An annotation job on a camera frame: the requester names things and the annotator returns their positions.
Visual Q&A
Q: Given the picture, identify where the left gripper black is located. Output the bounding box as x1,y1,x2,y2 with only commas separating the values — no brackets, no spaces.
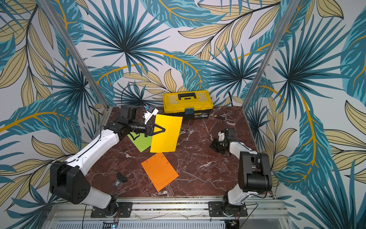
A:
129,119,166,137

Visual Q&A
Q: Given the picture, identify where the yellow paper sheet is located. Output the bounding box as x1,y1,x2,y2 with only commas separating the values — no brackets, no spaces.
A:
150,114,183,153

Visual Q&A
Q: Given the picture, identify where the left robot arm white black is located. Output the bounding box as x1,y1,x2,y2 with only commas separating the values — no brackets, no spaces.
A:
50,105,159,216

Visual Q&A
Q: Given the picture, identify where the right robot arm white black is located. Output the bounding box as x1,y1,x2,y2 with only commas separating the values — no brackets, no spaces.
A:
210,128,272,207

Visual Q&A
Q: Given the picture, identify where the green paper sheet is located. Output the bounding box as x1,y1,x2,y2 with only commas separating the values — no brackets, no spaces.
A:
127,132,152,153

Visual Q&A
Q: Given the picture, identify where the small screwdriver yellow black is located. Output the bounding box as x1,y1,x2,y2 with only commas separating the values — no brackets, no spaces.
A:
214,115,226,120

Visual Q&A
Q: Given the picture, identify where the yellow black toolbox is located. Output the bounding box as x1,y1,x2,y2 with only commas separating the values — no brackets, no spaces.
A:
163,90,214,119

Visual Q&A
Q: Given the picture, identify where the orange paper sheet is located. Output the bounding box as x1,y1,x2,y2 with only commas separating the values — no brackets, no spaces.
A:
141,153,179,192

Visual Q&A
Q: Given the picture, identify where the small black clip object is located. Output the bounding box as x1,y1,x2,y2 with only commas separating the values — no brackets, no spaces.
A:
115,172,129,186

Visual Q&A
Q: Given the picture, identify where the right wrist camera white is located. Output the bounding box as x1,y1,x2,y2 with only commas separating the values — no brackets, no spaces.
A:
218,131,226,142

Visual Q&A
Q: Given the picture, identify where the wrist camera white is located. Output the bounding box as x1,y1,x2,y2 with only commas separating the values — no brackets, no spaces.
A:
144,106,159,124
218,131,226,142

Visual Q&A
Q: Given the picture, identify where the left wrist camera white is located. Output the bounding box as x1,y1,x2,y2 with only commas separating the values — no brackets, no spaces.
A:
144,106,159,124

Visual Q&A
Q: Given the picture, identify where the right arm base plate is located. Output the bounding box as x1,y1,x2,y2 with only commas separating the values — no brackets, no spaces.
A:
208,201,248,217

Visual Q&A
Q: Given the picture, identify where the aluminium frame rail front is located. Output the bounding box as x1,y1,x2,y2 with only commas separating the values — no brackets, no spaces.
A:
42,196,294,229

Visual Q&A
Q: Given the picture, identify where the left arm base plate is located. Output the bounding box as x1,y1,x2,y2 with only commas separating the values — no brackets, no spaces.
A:
91,201,132,218

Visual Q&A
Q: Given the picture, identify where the right aluminium corner post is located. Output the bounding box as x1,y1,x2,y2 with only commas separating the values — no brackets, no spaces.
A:
242,0,300,112

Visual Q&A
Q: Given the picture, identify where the aluminium corner post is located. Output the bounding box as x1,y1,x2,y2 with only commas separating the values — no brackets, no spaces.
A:
39,0,109,110
242,0,300,112

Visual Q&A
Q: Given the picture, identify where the left aluminium corner post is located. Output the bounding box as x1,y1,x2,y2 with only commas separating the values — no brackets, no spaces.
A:
39,0,109,110

